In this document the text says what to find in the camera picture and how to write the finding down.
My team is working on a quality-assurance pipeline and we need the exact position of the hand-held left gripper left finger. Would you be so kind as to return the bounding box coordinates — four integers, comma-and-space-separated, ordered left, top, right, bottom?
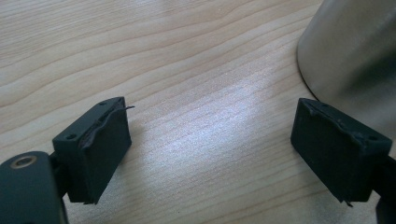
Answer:
51, 96, 135, 205

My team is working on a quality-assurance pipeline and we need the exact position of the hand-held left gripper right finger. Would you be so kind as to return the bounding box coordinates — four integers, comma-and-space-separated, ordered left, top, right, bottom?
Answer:
290, 97, 393, 208

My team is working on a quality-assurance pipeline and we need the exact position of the stainless steel cup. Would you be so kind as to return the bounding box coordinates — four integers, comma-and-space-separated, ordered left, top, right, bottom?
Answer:
296, 0, 396, 157

